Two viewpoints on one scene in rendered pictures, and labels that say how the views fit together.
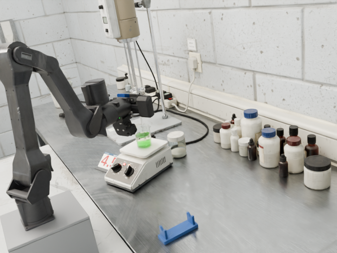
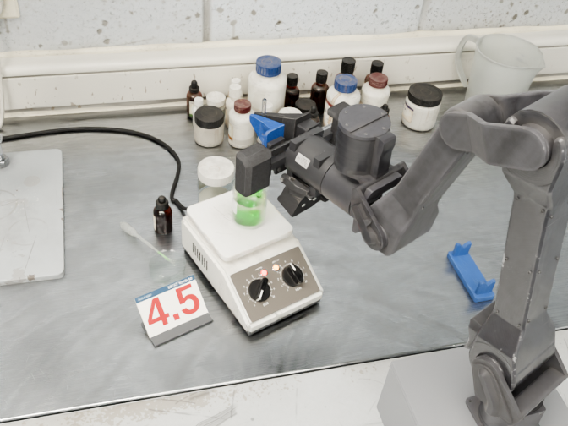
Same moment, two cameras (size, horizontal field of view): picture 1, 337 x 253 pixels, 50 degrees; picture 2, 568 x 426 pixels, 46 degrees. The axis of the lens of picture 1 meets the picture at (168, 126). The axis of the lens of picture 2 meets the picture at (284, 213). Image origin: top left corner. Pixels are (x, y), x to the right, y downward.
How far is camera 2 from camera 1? 1.22 m
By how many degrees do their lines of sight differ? 69
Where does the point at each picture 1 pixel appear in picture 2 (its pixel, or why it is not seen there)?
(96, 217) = (375, 374)
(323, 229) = not seen: hidden behind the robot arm
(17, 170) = (527, 362)
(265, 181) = not seen: hidden behind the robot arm
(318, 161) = (427, 91)
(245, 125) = (277, 89)
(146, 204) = (369, 293)
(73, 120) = (427, 215)
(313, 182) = (432, 121)
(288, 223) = (489, 178)
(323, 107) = (355, 16)
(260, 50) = not seen: outside the picture
